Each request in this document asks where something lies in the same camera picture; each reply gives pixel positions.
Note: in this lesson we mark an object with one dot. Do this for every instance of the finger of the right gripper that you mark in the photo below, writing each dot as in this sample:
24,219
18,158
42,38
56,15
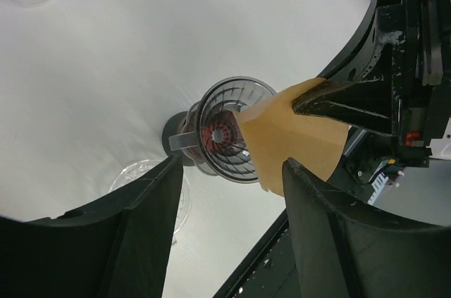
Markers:
348,57
366,102

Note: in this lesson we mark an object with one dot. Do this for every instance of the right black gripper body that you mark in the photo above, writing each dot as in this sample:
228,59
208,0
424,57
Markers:
422,79

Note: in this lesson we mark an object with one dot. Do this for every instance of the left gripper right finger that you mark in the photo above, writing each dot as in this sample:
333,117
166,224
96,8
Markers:
346,248

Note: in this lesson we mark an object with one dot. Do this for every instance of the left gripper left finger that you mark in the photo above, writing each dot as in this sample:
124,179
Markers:
115,246

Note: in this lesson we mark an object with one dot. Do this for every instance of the brown paper coffee filter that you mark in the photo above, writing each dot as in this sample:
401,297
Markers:
273,133

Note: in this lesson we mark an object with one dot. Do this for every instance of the grey transparent dripper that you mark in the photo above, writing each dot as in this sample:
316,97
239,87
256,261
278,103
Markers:
208,137

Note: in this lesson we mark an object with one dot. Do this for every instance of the grey slotted cable duct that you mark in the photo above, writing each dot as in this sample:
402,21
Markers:
382,182

